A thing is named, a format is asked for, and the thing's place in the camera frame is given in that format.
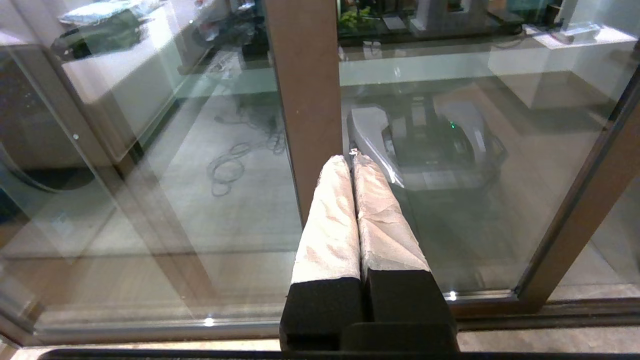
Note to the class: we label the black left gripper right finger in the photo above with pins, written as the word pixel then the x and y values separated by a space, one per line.
pixel 390 280

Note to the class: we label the long grey stone sill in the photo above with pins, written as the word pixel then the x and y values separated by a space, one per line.
pixel 425 49

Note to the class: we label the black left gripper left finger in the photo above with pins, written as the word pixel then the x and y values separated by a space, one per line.
pixel 325 280

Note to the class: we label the dark green cloth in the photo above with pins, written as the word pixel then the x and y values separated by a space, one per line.
pixel 100 35

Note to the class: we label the green leafy tree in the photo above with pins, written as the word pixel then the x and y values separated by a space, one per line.
pixel 352 17

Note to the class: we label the fixed glass door panel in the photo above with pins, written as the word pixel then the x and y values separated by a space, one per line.
pixel 305 100

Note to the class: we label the dark metal floor track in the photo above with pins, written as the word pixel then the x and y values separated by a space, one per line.
pixel 550 320

